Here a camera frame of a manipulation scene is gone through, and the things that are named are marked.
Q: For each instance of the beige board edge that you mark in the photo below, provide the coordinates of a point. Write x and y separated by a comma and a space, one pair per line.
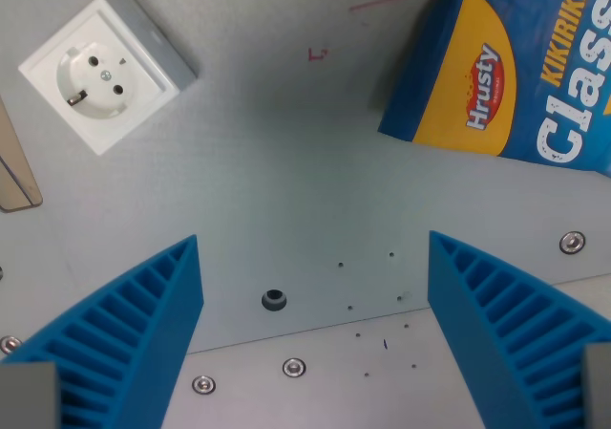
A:
13, 161

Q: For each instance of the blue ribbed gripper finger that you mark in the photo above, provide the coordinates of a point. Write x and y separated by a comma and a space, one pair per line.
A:
506, 333
124, 333

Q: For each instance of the silver table screw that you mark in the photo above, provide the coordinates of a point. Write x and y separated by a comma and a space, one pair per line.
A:
9, 344
572, 242
294, 367
204, 384

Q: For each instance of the blue Hrusty snack bag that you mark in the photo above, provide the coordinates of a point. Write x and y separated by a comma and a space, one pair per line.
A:
515, 66

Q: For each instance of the white wall power socket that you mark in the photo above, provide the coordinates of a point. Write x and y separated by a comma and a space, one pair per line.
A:
107, 70

